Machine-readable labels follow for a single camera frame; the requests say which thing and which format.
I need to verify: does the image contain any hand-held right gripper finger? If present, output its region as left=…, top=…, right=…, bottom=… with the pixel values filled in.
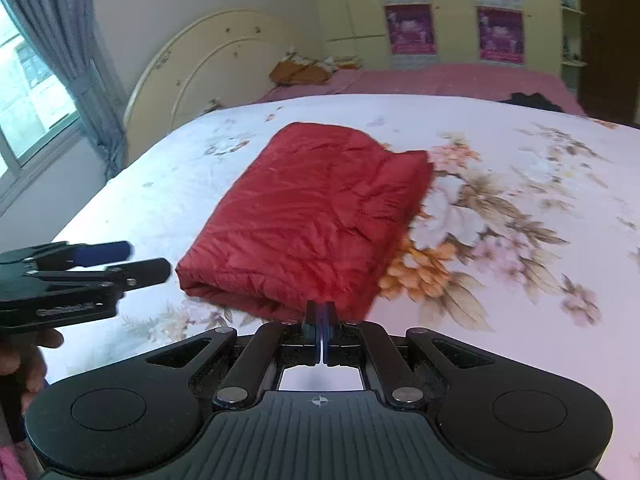
left=322, top=301, right=507, bottom=411
left=134, top=301, right=324, bottom=412

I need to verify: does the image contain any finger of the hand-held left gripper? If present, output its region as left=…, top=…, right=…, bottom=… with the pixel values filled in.
left=24, top=240, right=134, bottom=269
left=25, top=258, right=174, bottom=294

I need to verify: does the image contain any red puffer jacket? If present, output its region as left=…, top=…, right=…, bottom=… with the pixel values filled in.
left=176, top=121, right=435, bottom=324

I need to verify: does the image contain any person's left hand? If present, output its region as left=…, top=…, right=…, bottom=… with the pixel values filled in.
left=0, top=326, right=65, bottom=407

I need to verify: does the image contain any window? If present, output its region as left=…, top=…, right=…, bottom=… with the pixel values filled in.
left=0, top=0, right=85, bottom=177

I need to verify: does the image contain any white floral blanket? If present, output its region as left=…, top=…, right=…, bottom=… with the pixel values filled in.
left=47, top=92, right=640, bottom=480

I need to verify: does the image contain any grey curtain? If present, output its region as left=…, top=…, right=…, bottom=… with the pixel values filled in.
left=0, top=0, right=127, bottom=177

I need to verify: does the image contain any cream wooden headboard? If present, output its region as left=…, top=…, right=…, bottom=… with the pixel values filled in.
left=122, top=8, right=302, bottom=167

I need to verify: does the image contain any orange patterned cloth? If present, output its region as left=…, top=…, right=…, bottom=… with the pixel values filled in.
left=268, top=47, right=362, bottom=87

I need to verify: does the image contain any pink bedsheet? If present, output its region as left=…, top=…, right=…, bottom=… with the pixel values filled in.
left=255, top=62, right=587, bottom=116

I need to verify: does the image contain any black cloth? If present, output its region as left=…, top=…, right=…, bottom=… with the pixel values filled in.
left=507, top=91, right=564, bottom=114

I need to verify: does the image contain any cream wardrobe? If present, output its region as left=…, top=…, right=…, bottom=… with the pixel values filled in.
left=305, top=0, right=567, bottom=77

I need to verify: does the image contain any cream corner shelf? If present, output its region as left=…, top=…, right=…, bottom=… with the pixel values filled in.
left=557, top=0, right=589, bottom=97

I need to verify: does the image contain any brown wooden door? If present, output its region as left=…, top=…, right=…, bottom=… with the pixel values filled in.
left=575, top=0, right=640, bottom=127

